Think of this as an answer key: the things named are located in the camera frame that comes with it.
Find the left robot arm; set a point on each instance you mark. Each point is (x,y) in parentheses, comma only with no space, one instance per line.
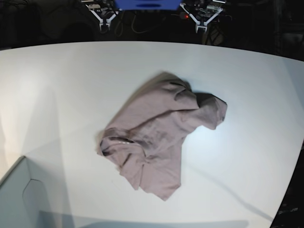
(202,12)

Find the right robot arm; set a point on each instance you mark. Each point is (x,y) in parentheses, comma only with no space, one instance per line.
(104,11)

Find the mauve t-shirt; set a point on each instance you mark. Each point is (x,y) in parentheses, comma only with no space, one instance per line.
(144,139)

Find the white cardboard box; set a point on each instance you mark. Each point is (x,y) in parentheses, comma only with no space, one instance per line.
(34,196)

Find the blue plastic bin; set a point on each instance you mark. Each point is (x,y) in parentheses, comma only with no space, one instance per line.
(148,4)

